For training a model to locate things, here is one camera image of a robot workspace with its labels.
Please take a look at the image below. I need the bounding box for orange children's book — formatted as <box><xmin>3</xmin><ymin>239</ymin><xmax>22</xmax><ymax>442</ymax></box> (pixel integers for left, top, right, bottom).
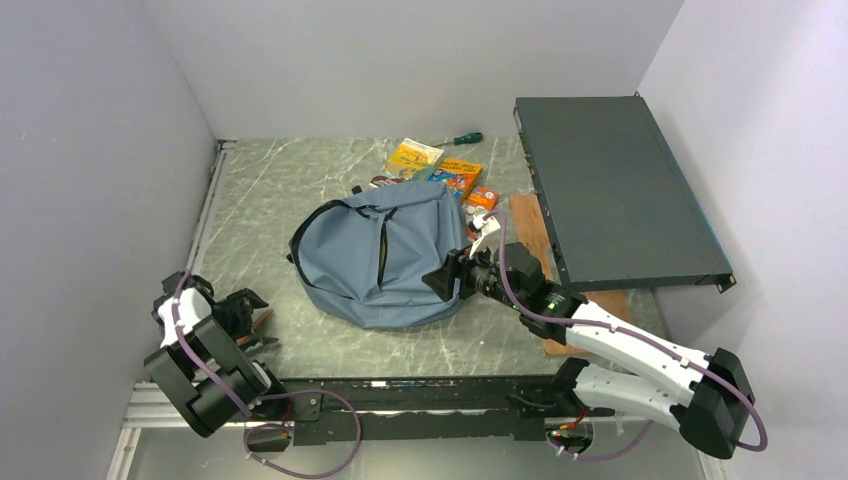
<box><xmin>463</xmin><ymin>185</ymin><xmax>499</xmax><ymax>241</ymax></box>

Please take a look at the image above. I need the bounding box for green handled screwdriver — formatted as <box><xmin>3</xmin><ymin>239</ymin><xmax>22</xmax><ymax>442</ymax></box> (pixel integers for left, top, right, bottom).
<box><xmin>434</xmin><ymin>132</ymin><xmax>484</xmax><ymax>148</ymax></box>

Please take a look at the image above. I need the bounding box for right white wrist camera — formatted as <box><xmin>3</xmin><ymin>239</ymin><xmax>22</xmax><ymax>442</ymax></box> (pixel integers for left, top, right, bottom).
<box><xmin>467</xmin><ymin>212</ymin><xmax>502</xmax><ymax>258</ymax></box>

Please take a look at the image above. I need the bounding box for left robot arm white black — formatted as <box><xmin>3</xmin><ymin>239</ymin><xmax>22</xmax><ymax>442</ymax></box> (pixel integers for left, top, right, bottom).
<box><xmin>144</xmin><ymin>270</ymin><xmax>291</xmax><ymax>438</ymax></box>

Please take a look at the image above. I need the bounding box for brown wooden board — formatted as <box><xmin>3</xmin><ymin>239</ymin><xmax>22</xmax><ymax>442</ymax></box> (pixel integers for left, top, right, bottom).
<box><xmin>508</xmin><ymin>194</ymin><xmax>633</xmax><ymax>358</ymax></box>

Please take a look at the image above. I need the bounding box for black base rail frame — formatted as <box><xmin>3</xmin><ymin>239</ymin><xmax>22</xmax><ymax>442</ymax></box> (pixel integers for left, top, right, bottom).
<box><xmin>125</xmin><ymin>374</ymin><xmax>704</xmax><ymax>446</ymax></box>

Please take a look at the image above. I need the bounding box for blue yellow children's book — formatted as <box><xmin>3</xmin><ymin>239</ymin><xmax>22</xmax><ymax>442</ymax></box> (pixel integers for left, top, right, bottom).
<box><xmin>427</xmin><ymin>158</ymin><xmax>484</xmax><ymax>202</ymax></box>

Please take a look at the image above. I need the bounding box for blue grey backpack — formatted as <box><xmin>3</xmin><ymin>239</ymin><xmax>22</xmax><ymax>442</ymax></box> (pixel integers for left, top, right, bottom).
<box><xmin>287</xmin><ymin>181</ymin><xmax>469</xmax><ymax>330</ymax></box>

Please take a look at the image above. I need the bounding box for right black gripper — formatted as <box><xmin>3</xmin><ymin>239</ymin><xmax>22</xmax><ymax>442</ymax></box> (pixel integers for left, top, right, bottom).
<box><xmin>422</xmin><ymin>235</ymin><xmax>526</xmax><ymax>311</ymax></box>

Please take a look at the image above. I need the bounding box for dark rack server box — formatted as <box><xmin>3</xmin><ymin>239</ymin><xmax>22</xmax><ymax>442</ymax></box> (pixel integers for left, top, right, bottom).
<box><xmin>513</xmin><ymin>95</ymin><xmax>736</xmax><ymax>292</ymax></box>

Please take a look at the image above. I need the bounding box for purple cable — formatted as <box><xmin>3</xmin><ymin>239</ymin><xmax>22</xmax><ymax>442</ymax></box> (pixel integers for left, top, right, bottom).
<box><xmin>483</xmin><ymin>210</ymin><xmax>770</xmax><ymax>464</ymax></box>
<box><xmin>170</xmin><ymin>270</ymin><xmax>364</xmax><ymax>480</ymax></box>

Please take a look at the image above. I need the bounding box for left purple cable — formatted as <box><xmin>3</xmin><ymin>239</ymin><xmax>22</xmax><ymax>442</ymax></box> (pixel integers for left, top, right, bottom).
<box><xmin>170</xmin><ymin>270</ymin><xmax>364</xmax><ymax>480</ymax></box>

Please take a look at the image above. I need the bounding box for yellow small book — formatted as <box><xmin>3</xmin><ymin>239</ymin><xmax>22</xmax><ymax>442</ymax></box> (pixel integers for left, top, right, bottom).
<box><xmin>383</xmin><ymin>138</ymin><xmax>444</xmax><ymax>180</ymax></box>

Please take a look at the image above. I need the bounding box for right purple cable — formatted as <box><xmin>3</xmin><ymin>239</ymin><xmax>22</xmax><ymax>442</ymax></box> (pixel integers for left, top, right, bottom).
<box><xmin>483</xmin><ymin>210</ymin><xmax>770</xmax><ymax>464</ymax></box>

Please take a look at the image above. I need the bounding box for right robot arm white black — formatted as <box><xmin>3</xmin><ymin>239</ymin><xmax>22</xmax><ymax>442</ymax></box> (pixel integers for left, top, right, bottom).
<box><xmin>422</xmin><ymin>243</ymin><xmax>767</xmax><ymax>460</ymax></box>

